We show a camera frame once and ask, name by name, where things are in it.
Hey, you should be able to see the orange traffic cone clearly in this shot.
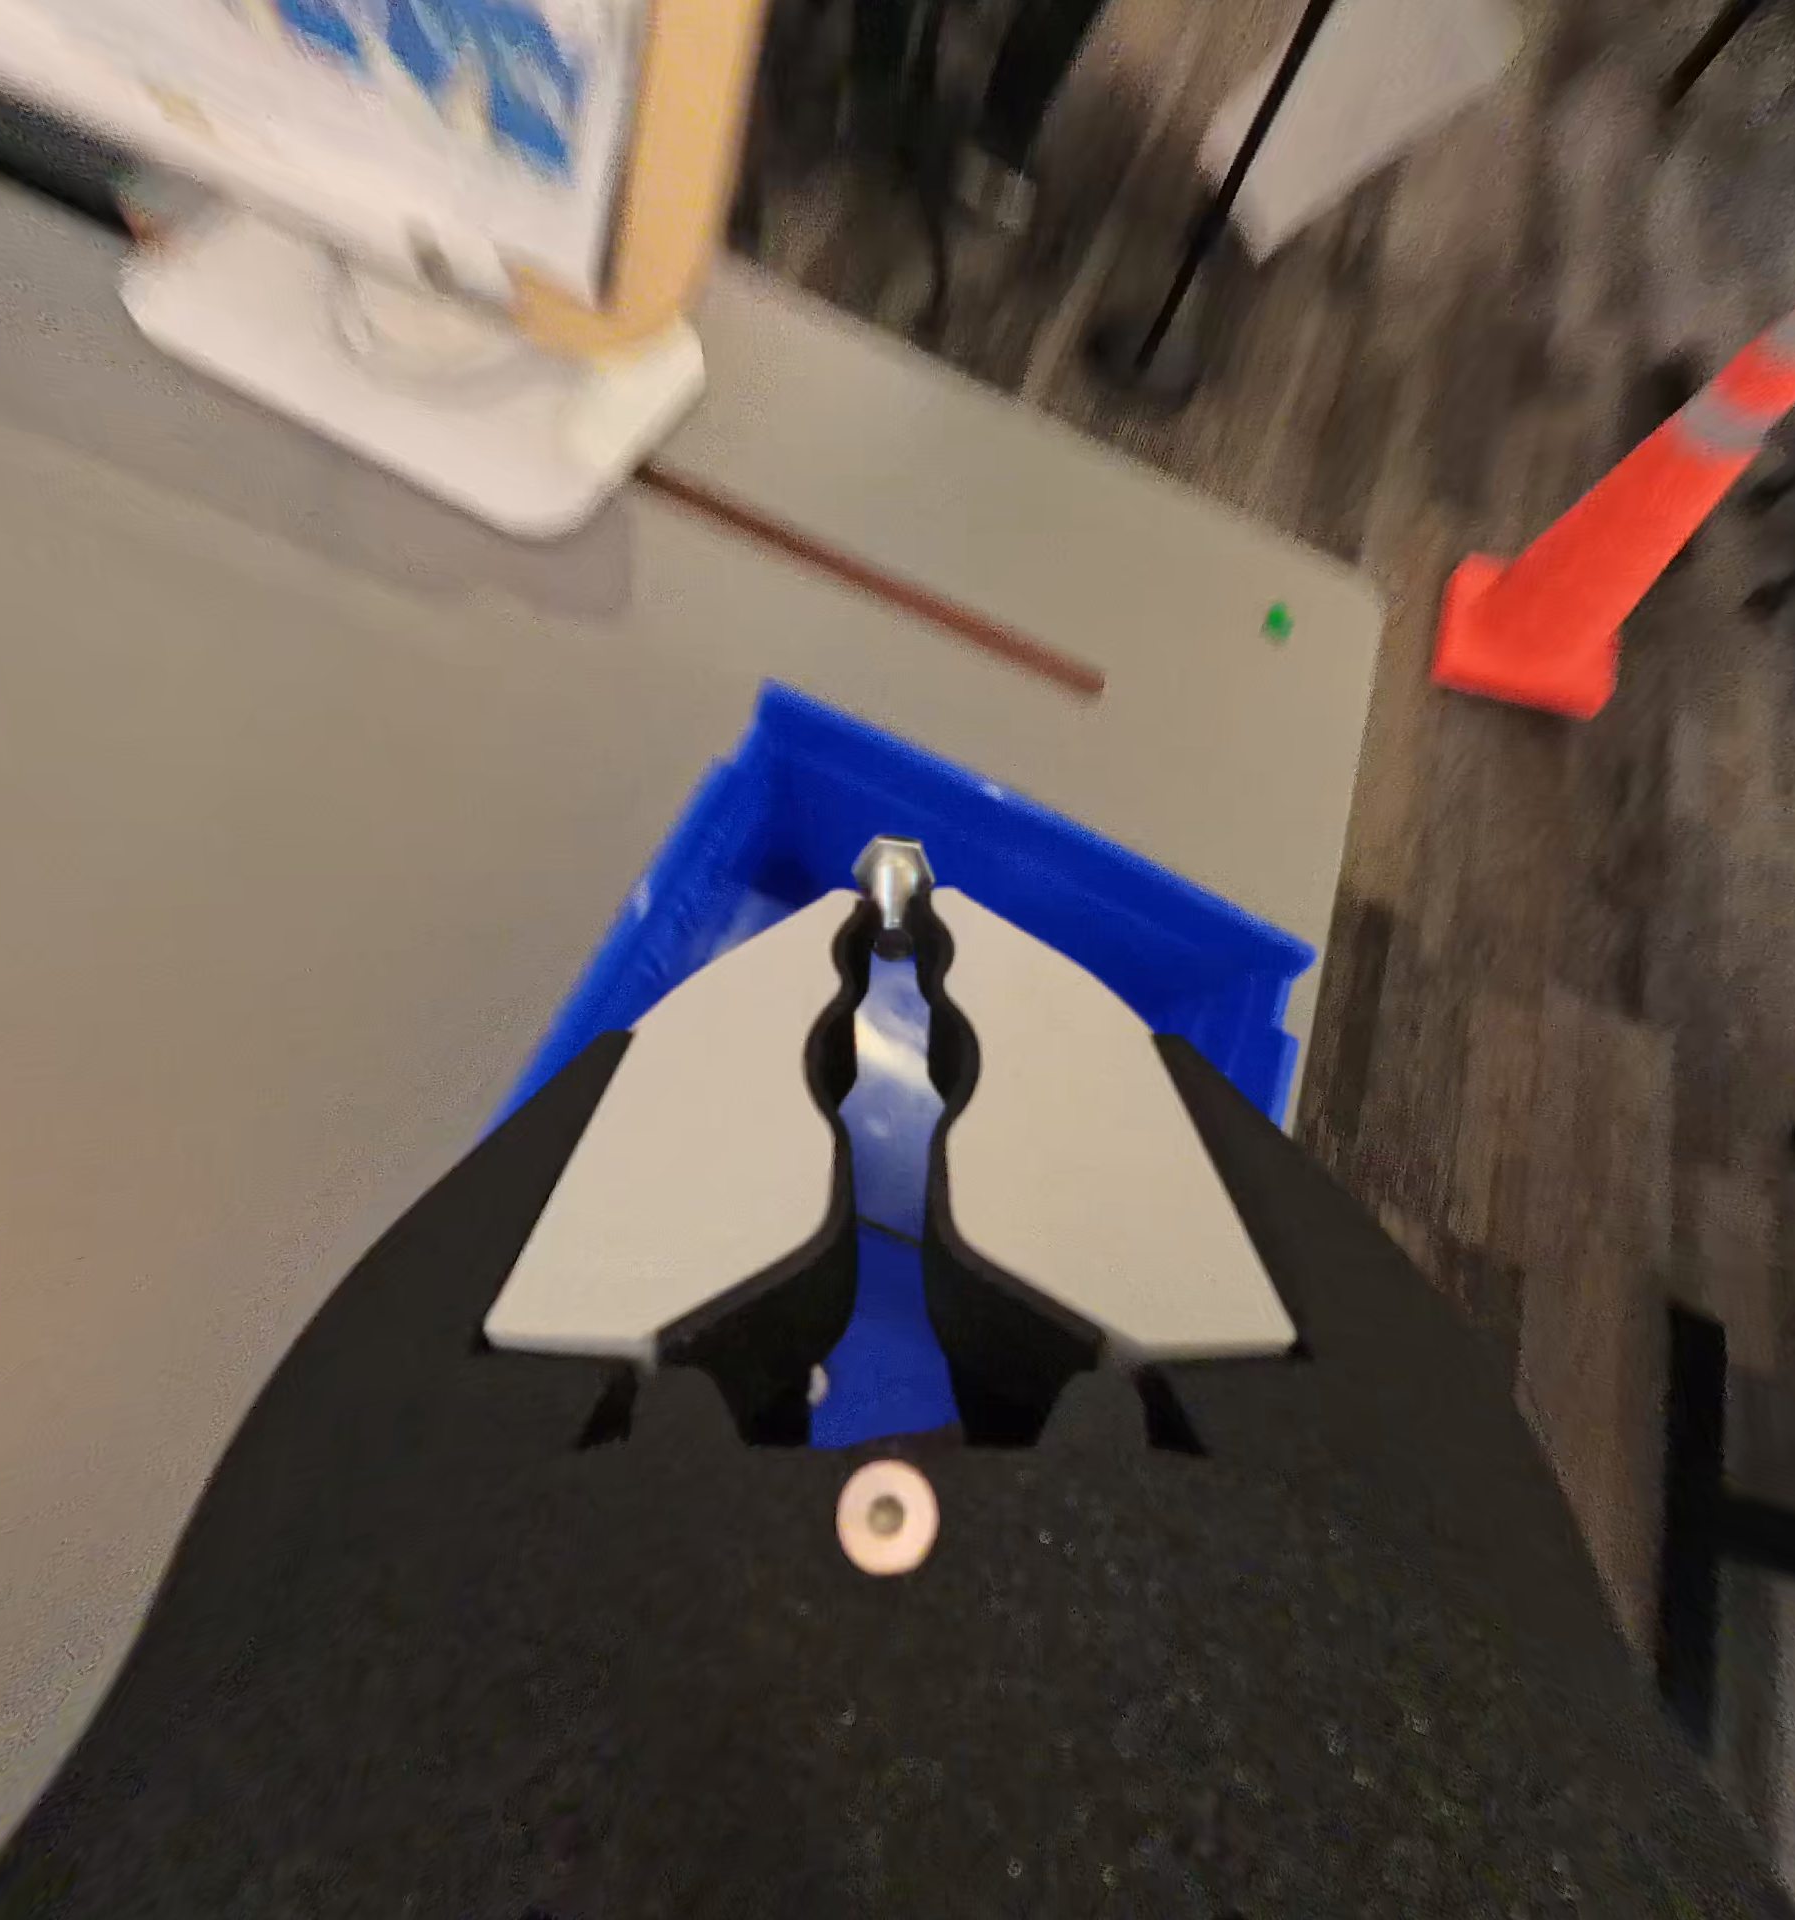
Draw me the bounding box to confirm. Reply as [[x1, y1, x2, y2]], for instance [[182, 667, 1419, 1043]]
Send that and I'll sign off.
[[1428, 238, 1795, 722]]

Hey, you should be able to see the document stand with wooden board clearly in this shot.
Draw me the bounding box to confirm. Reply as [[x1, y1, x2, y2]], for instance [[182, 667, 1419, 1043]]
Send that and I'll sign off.
[[0, 0, 774, 542]]

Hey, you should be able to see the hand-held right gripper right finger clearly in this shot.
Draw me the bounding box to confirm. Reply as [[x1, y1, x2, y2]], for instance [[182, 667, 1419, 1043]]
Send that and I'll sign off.
[[917, 885, 1302, 1447]]

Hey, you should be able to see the blue plastic bin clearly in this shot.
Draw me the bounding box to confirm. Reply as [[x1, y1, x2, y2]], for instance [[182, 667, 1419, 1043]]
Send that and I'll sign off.
[[485, 678, 1319, 1449]]

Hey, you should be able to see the printed instruction sheet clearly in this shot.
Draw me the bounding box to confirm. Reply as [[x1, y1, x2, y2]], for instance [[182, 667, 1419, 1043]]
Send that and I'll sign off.
[[0, 0, 647, 291]]

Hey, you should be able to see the grey flat board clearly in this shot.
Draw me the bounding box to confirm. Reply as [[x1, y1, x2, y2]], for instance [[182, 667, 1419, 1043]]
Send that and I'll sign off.
[[1197, 0, 1530, 261]]

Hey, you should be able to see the silver bolt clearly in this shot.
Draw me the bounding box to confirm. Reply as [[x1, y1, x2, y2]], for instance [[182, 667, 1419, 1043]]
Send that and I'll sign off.
[[850, 835, 934, 962]]

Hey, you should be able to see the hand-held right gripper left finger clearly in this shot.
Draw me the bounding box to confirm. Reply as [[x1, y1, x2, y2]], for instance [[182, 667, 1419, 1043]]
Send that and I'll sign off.
[[482, 888, 866, 1447]]

